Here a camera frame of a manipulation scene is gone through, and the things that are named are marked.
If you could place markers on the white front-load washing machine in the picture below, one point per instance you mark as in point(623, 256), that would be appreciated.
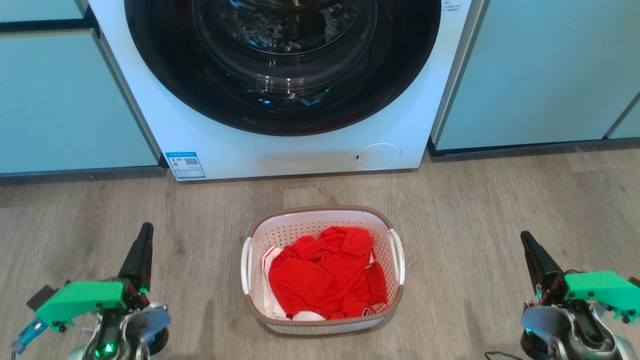
point(300, 150)

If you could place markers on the narrow pale teal cabinet door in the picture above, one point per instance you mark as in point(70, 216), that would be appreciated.
point(35, 9)

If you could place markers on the wide pale teal cabinet panel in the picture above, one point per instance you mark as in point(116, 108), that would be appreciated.
point(540, 70)

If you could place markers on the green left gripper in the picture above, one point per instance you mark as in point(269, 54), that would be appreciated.
point(82, 300)

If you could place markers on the round white filter cover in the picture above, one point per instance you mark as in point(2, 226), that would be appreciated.
point(377, 156)

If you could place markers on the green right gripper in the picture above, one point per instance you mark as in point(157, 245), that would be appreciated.
point(600, 290)

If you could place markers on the blue energy label sticker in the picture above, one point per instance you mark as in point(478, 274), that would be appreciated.
point(185, 165)

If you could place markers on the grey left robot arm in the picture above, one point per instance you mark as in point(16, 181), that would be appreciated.
point(125, 335)

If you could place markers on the large pale teal cabinet door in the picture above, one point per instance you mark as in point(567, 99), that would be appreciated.
point(60, 100)

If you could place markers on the white perforated laundry basket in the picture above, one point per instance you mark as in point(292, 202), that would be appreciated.
point(295, 230)

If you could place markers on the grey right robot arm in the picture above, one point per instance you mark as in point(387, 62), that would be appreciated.
point(565, 332)

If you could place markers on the black round washer door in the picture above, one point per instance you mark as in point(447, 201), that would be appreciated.
point(165, 65)

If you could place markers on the red garment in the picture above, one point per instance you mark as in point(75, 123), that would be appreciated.
point(325, 275)

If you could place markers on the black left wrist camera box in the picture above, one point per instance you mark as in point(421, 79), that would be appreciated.
point(42, 297)

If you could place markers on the blue connector plug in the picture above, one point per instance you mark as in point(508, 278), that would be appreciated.
point(27, 337)

